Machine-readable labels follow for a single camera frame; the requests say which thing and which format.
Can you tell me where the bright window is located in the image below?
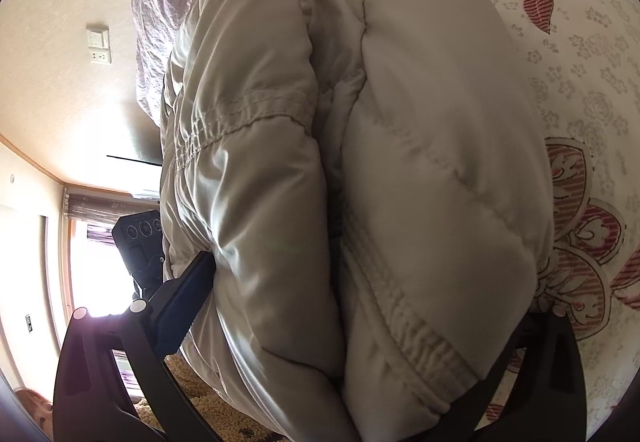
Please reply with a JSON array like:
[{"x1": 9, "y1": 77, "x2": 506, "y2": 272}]
[{"x1": 69, "y1": 221, "x2": 137, "y2": 395}]

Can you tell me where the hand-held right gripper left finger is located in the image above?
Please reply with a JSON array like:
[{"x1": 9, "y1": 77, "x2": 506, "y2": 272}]
[{"x1": 52, "y1": 249, "x2": 221, "y2": 442}]

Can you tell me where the floral bed sheet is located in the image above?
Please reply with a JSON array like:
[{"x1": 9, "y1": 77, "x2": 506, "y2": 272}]
[{"x1": 385, "y1": 0, "x2": 640, "y2": 442}]

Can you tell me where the beige puffer jacket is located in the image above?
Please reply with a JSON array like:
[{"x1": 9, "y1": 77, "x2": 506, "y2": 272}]
[{"x1": 160, "y1": 0, "x2": 557, "y2": 442}]

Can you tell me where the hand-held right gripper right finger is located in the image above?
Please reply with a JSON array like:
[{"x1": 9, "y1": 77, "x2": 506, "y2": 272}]
[{"x1": 472, "y1": 306, "x2": 587, "y2": 442}]

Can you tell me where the white wall switch plate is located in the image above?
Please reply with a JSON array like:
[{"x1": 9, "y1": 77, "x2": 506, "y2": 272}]
[{"x1": 86, "y1": 24, "x2": 110, "y2": 49}]

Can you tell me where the person's head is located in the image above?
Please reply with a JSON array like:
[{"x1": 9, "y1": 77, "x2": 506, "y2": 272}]
[{"x1": 14, "y1": 387, "x2": 55, "y2": 440}]

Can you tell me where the dark flat wall panel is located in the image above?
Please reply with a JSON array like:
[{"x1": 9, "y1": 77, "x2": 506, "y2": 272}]
[{"x1": 106, "y1": 152, "x2": 164, "y2": 169}]

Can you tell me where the brown striped curtain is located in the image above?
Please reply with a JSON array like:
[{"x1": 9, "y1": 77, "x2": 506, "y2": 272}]
[{"x1": 65, "y1": 191, "x2": 162, "y2": 243}]

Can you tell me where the lavender crinkled quilt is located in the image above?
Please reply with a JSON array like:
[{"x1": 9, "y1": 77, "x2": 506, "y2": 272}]
[{"x1": 131, "y1": 0, "x2": 441, "y2": 127}]

